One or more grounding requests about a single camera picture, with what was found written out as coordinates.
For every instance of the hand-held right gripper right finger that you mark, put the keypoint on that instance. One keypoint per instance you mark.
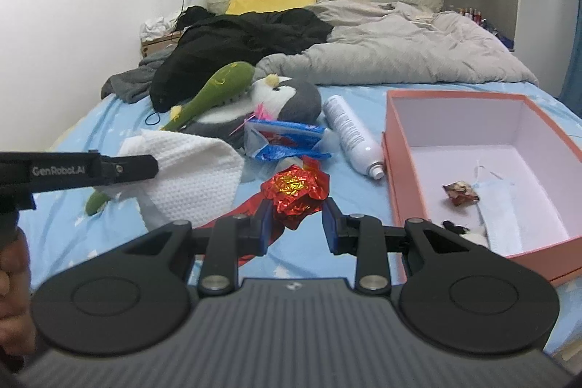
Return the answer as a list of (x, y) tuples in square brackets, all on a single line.
[(328, 229)]

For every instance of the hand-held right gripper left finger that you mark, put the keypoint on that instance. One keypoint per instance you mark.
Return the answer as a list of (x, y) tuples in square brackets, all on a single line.
[(267, 229)]

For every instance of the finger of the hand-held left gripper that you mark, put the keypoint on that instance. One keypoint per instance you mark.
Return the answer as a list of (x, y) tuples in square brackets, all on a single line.
[(134, 169)]

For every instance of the red foil wrapper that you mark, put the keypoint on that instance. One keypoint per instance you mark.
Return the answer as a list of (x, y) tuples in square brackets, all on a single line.
[(293, 188)]

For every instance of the blue snack packet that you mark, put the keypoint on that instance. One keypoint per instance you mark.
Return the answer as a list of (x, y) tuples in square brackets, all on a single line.
[(282, 138)]

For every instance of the pink feather toy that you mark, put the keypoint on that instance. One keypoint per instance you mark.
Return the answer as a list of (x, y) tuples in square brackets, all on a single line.
[(263, 113)]

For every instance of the green plush massage stick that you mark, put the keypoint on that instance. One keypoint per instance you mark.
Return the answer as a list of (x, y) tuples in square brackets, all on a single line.
[(218, 85)]

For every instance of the patterned wrapper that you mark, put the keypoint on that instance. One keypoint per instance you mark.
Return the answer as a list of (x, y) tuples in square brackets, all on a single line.
[(461, 193)]

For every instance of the small black white plush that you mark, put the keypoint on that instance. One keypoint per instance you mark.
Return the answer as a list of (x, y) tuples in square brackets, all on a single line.
[(475, 238)]

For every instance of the light blue face mask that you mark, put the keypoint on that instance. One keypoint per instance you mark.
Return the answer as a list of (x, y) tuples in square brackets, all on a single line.
[(500, 210)]

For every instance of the pink cardboard box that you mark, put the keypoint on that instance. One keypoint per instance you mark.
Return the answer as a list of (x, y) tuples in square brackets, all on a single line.
[(559, 263)]

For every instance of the person's left hand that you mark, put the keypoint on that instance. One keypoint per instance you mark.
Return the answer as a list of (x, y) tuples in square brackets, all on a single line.
[(13, 274)]

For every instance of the blue star bed sheet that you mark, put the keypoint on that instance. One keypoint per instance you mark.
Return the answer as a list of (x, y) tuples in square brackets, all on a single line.
[(82, 129)]

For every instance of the dark grey cloth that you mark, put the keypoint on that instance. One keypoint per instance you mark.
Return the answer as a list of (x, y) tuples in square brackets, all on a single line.
[(132, 81)]

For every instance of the white spray can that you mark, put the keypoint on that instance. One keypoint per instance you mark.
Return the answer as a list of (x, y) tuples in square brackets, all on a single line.
[(350, 129)]

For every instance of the grey penguin plush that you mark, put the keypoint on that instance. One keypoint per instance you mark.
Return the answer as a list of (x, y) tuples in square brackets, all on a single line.
[(295, 97)]

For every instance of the white crumpled cloth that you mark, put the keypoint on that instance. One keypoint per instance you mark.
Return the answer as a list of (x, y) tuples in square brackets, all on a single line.
[(157, 26)]

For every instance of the black clothing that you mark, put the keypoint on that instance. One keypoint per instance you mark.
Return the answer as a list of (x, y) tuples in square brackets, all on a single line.
[(218, 42)]

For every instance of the black bundled cloth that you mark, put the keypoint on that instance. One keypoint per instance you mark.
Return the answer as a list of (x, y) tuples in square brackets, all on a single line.
[(193, 15)]

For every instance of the grey duvet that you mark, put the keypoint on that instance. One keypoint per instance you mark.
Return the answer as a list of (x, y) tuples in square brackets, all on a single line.
[(400, 47)]

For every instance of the yellow pillow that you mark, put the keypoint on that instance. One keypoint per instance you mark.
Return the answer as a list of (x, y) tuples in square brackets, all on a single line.
[(273, 4)]

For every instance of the row of cosmetic bottles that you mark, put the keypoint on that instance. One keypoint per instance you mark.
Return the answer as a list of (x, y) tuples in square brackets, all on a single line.
[(470, 15)]

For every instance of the blue tray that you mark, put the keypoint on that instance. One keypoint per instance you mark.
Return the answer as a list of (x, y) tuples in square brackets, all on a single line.
[(504, 40)]

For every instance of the blue curtain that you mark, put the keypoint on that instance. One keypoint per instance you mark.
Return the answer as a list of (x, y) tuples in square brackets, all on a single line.
[(574, 74)]

